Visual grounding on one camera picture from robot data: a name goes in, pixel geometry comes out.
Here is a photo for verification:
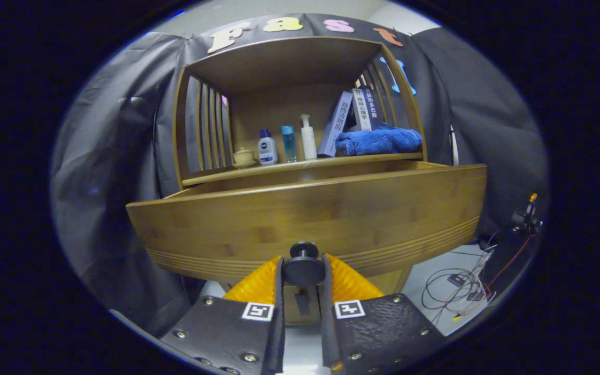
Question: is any wooden drawer with black knob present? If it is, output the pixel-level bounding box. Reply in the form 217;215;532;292
126;160;488;287

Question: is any clear teal bottle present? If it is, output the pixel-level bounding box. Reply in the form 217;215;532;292
281;126;297;163

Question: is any black clamp with orange tip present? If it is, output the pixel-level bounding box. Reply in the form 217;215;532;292
511;193;544;236

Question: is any beige lidded teacup with saucer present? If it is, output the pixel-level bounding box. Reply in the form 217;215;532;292
232;147;257;168

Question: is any white pump bottle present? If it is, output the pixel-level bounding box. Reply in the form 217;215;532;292
301;114;318;160

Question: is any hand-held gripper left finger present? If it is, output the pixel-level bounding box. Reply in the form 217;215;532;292
159;255;286;375

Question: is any dark blue book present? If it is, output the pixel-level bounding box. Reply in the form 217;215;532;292
361;85;384;130

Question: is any red cable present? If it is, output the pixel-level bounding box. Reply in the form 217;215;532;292
485;233;539;292

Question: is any tangle of thin cables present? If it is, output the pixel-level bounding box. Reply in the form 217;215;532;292
421;229;498;326

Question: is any white spine book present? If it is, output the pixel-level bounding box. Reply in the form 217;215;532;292
352;88;372;132

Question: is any light stand tripod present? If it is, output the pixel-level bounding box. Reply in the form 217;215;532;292
448;125;461;166

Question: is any wooden countertop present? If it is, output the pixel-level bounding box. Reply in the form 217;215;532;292
182;152;424;187

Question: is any blue folded towel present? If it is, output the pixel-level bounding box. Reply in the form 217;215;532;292
335;123;423;157

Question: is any white bottle with blue cap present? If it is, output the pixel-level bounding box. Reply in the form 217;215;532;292
258;129;279;166

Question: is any wooden cabinet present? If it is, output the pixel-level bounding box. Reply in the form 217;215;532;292
172;35;428;326

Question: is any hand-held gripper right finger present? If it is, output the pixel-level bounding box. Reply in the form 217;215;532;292
322;254;446;373

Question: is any pale grey book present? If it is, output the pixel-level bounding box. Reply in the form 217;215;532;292
317;91;354;158

